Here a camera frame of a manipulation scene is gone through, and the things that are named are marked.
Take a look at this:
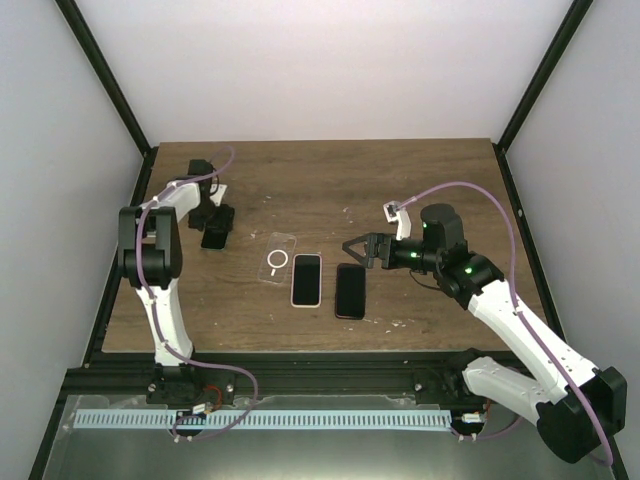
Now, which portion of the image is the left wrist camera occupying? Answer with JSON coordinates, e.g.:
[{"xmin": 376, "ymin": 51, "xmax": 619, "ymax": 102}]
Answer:
[{"xmin": 209, "ymin": 184, "xmax": 228, "ymax": 207}]

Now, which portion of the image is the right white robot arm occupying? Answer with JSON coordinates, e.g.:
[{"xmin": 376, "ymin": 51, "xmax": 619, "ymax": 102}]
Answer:
[{"xmin": 342, "ymin": 202, "xmax": 627, "ymax": 464}]

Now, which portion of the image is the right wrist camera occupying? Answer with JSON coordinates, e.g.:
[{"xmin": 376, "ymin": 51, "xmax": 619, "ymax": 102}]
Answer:
[{"xmin": 383, "ymin": 201, "xmax": 412, "ymax": 241}]

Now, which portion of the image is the light blue slotted cable duct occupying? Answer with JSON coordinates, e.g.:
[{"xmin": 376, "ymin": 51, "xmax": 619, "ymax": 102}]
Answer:
[{"xmin": 72, "ymin": 409, "xmax": 452, "ymax": 432}]

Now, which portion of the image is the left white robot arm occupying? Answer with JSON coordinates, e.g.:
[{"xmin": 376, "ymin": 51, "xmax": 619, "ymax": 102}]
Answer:
[{"xmin": 117, "ymin": 159, "xmax": 235, "ymax": 368}]

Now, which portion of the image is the beige phone case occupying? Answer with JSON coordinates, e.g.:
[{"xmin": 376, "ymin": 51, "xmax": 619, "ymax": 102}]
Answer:
[{"xmin": 290, "ymin": 253, "xmax": 324, "ymax": 309}]

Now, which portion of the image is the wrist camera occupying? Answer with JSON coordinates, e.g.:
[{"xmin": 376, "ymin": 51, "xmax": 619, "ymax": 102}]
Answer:
[
  {"xmin": 209, "ymin": 184, "xmax": 228, "ymax": 207},
  {"xmin": 383, "ymin": 201, "xmax": 412, "ymax": 241}
]

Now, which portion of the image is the black phone case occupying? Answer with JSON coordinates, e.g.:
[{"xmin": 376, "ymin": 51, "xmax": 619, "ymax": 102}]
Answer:
[{"xmin": 333, "ymin": 262, "xmax": 368, "ymax": 320}]

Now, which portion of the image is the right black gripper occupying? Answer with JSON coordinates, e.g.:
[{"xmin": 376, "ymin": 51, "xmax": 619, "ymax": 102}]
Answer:
[{"xmin": 343, "ymin": 232, "xmax": 442, "ymax": 273}]

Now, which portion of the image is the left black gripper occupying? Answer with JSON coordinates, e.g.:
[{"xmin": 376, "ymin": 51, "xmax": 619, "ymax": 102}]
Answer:
[{"xmin": 187, "ymin": 202, "xmax": 234, "ymax": 233}]

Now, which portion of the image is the clear magsafe phone case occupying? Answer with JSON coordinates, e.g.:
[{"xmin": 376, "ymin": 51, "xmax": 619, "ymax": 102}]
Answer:
[{"xmin": 257, "ymin": 232, "xmax": 297, "ymax": 285}]

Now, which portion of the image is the black aluminium frame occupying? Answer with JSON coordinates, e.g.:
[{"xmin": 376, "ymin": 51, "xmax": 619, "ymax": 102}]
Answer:
[{"xmin": 27, "ymin": 0, "xmax": 640, "ymax": 480}]

